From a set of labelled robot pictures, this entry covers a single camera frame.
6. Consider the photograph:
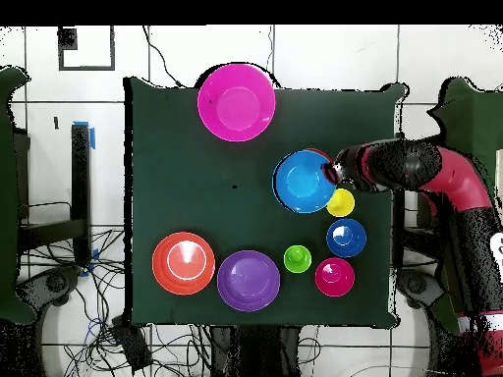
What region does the yellow cup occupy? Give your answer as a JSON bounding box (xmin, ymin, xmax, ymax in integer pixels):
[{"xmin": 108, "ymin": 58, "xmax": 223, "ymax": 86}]
[{"xmin": 326, "ymin": 188, "xmax": 356, "ymax": 218}]

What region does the light blue bowl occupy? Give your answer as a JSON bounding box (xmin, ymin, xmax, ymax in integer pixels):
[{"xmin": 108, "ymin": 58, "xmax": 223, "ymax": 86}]
[{"xmin": 271, "ymin": 149, "xmax": 338, "ymax": 215}]

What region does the green cup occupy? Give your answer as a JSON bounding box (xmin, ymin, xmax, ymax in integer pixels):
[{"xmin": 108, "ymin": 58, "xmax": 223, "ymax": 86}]
[{"xmin": 283, "ymin": 244, "xmax": 313, "ymax": 275}]

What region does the large pink bowl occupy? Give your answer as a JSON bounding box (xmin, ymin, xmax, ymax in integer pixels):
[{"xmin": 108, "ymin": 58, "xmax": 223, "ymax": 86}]
[{"xmin": 196, "ymin": 63, "xmax": 277, "ymax": 142}]

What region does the large orange bowl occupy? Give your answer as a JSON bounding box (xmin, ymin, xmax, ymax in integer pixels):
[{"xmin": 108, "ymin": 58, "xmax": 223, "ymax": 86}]
[{"xmin": 151, "ymin": 231, "xmax": 216, "ymax": 296}]

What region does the small dark blue bowl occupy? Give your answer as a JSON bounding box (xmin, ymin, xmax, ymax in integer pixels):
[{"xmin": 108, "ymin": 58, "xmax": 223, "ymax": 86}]
[{"xmin": 325, "ymin": 218, "xmax": 367, "ymax": 259}]

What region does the small crimson bowl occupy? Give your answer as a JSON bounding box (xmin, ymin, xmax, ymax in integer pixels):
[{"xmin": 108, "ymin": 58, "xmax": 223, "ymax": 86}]
[{"xmin": 313, "ymin": 256, "xmax": 357, "ymax": 298}]

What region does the purple bowl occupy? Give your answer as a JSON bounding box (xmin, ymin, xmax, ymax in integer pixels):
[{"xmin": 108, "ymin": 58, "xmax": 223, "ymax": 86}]
[{"xmin": 216, "ymin": 249, "xmax": 282, "ymax": 313}]

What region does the dark green tablecloth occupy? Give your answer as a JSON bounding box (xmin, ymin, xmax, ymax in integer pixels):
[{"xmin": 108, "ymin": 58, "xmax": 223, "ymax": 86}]
[{"xmin": 124, "ymin": 77, "xmax": 407, "ymax": 330}]

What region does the black caster base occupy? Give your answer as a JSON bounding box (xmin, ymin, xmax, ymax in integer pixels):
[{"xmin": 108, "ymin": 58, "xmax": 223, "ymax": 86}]
[
  {"xmin": 17, "ymin": 264, "xmax": 84, "ymax": 309},
  {"xmin": 394, "ymin": 266, "xmax": 445, "ymax": 311}
]

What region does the green cloth covered table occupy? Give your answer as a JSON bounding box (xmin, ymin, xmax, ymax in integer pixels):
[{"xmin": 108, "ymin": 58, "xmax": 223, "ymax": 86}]
[
  {"xmin": 426, "ymin": 77, "xmax": 503, "ymax": 336},
  {"xmin": 0, "ymin": 65, "xmax": 37, "ymax": 326}
]

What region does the blue tape strip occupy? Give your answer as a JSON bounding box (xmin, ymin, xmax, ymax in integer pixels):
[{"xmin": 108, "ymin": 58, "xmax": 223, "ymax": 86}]
[{"xmin": 72, "ymin": 120, "xmax": 97, "ymax": 151}]

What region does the black floor power box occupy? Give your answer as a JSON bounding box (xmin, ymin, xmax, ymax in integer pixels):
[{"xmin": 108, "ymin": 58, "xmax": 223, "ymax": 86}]
[{"xmin": 110, "ymin": 315, "xmax": 153, "ymax": 372}]

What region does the thin black floor cable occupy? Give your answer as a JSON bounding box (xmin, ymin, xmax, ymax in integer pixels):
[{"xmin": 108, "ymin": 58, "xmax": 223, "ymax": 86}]
[{"xmin": 141, "ymin": 25, "xmax": 186, "ymax": 88}]

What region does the black looped floor cable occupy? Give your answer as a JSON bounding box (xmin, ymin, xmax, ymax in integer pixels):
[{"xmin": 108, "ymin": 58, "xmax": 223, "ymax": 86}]
[{"xmin": 296, "ymin": 325, "xmax": 322, "ymax": 377}]

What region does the black cable tangle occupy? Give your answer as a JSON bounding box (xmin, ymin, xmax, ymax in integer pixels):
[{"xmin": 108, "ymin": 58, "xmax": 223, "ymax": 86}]
[{"xmin": 150, "ymin": 324, "xmax": 213, "ymax": 377}]

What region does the floor cable bundle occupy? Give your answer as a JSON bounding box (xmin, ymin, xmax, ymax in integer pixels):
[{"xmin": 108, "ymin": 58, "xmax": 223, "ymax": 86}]
[{"xmin": 17, "ymin": 227, "xmax": 131, "ymax": 377}]

